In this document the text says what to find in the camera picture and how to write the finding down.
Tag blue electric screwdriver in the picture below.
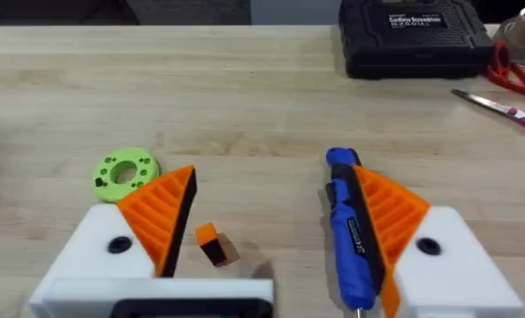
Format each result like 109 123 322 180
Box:
324 147 385 318

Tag green disc with holes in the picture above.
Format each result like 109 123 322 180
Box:
91 147 161 204

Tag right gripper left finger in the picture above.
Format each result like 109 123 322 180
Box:
29 165 198 309

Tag pink-handled scissors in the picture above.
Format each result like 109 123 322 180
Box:
450 88 525 141

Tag red-handled scissors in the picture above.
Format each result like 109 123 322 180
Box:
483 40 525 107

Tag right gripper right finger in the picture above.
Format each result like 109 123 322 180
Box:
354 165 525 318

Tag clear tape roll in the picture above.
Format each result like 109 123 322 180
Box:
491 0 525 69

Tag orange ribbed wedge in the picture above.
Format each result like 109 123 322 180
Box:
194 222 230 268

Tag black tool case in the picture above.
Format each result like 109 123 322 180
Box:
338 0 495 80

